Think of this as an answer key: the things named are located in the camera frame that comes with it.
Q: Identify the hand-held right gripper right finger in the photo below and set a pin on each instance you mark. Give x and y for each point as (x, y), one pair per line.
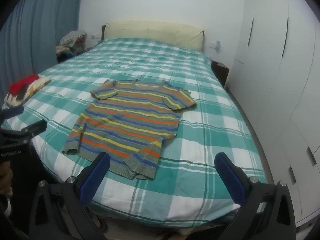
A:
(228, 177)

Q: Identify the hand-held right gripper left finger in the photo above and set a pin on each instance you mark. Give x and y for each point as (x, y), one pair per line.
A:
(96, 177)

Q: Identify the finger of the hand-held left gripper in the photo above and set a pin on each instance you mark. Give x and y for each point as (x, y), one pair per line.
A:
(13, 111)
(32, 128)

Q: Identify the striped knit sweater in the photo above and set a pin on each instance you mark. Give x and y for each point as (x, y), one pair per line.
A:
(130, 120)

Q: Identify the folded red and patterned clothes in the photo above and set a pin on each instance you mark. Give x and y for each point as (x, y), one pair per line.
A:
(27, 88)

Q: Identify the pile of loose clothes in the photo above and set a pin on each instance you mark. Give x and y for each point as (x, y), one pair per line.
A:
(72, 42)

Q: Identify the person's leg in black pants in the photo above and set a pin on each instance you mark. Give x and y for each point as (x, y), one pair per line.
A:
(37, 165)

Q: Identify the green checked bed sheet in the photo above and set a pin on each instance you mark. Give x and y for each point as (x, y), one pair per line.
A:
(200, 140)

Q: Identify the blue-grey curtain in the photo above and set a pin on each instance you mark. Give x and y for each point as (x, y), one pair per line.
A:
(37, 35)

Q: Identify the dark wooden nightstand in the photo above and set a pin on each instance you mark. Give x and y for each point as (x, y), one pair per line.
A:
(221, 71)

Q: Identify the white wardrobe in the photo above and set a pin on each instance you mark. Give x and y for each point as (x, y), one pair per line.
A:
(275, 67)

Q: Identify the cream padded headboard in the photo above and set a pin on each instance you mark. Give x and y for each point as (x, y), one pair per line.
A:
(155, 33)

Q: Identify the wall socket with blue sticker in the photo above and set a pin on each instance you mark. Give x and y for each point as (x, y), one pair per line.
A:
(217, 46)

